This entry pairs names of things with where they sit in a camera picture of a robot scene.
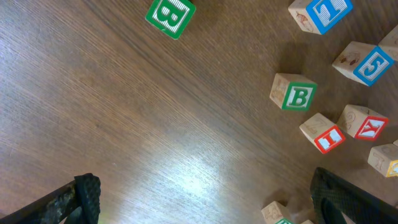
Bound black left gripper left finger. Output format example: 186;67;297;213
1;173;101;224

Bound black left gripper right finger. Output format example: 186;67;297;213
310;167;397;224

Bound green R block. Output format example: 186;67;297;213
261;201;293;224

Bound yellow block centre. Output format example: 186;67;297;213
368;144;397;177

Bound red I block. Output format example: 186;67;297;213
299;113;346;154

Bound green B block centre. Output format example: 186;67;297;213
269;73;318;111

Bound green b block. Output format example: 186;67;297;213
269;73;318;111
146;0;196;40

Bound blue 5 block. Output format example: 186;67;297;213
332;41;394;86

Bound red U block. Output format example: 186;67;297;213
378;26;398;61

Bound blue T block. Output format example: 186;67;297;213
288;0;353;35

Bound green B block left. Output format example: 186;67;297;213
146;0;196;40

